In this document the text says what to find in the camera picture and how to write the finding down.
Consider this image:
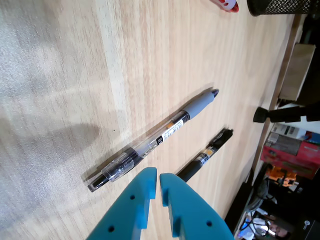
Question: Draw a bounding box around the brown cardboard box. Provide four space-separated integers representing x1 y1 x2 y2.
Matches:
278 42 317 101

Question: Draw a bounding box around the black box with logo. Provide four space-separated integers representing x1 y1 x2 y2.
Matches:
298 219 320 240

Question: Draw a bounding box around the white box with barcode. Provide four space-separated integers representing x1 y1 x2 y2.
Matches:
271 123 307 140

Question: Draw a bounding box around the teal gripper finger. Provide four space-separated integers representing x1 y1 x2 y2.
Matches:
86 166 158 240
159 172 236 240

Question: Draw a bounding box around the all black pen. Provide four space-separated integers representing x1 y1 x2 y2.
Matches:
175 127 234 183

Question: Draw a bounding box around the black tripod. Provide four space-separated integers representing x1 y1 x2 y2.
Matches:
252 103 320 124

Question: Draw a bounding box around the clear pen with grey grip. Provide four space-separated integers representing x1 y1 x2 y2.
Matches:
86 88 220 193

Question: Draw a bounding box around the red pen with white grip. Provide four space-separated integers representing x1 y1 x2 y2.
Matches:
209 0 240 13

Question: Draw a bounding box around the black mesh pen holder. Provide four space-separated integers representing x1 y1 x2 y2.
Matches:
246 0 320 17

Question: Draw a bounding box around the red cardboard box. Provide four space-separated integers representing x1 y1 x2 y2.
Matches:
259 132 320 180

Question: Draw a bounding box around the orange toy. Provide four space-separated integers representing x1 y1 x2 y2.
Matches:
265 164 299 188

